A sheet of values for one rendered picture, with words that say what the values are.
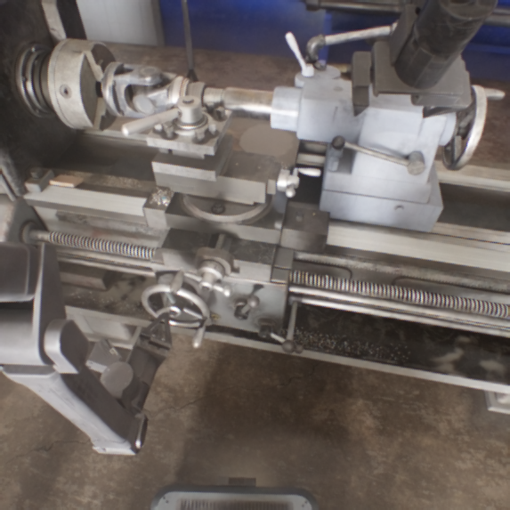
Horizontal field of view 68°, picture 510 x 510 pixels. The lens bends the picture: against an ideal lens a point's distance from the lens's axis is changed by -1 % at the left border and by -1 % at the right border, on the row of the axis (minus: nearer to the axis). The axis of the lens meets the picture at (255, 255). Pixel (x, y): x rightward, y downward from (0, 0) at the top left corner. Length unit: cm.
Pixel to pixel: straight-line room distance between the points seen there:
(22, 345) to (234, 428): 134
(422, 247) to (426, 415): 90
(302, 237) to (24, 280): 81
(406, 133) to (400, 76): 61
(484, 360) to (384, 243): 64
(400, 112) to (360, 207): 28
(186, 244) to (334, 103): 53
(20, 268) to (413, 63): 45
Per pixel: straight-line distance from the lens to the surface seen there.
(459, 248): 122
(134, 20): 466
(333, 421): 176
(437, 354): 153
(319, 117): 108
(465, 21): 44
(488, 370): 159
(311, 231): 108
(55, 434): 187
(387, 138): 110
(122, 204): 126
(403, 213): 118
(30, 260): 43
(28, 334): 45
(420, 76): 49
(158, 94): 118
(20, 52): 138
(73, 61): 125
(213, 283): 96
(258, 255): 101
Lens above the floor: 165
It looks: 50 degrees down
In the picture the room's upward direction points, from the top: 1 degrees clockwise
